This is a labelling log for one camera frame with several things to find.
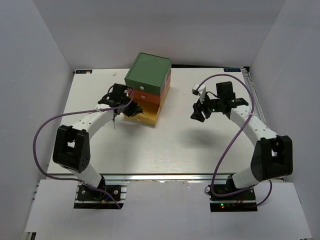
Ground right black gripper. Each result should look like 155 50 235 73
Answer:
190 92 223 123

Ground yellow bottom drawer box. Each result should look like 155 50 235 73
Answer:
124 98 164 126

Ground green top drawer box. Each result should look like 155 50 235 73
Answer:
124 52 172 96

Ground orange drawer box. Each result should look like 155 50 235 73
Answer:
133 71 172 106

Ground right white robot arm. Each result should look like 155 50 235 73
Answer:
191 81 293 200

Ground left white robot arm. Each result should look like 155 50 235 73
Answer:
52 83 143 200

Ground right black logo sticker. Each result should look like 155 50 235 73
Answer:
223 67 241 73

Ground black logo sticker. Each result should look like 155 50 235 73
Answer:
75 69 93 74
223 67 241 73

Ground left black logo sticker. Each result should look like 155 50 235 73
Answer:
75 69 93 74

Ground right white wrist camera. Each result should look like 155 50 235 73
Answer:
191 83 207 104

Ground aluminium right side rail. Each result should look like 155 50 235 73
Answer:
241 67 265 122

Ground aluminium rail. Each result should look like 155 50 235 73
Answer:
241 67 265 122
46 172 237 182

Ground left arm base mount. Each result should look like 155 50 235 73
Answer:
73 180 128 210

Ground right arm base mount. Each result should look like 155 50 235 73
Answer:
204 179 258 213

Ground aluminium front rail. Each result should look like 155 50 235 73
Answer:
46 172 237 182

